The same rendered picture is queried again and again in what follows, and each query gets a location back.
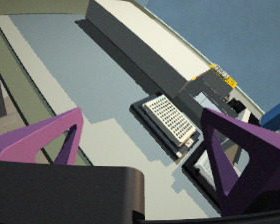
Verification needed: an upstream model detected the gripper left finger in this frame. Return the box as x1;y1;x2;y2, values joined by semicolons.
0;107;84;165

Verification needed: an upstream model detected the white multi-well plate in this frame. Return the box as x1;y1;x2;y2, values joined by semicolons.
194;150;216;191
142;95;196;147

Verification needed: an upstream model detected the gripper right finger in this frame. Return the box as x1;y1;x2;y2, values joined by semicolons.
200;107;280;217

